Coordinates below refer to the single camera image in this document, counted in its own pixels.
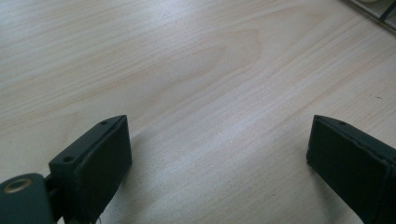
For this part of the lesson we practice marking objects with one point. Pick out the clear compartment box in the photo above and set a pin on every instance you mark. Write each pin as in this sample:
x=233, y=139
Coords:
x=375, y=11

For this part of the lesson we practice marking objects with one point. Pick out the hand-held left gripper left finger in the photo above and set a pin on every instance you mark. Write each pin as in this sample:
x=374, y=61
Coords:
x=93, y=168

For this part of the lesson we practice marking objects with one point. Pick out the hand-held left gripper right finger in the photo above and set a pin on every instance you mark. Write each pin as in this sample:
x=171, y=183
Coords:
x=351, y=161

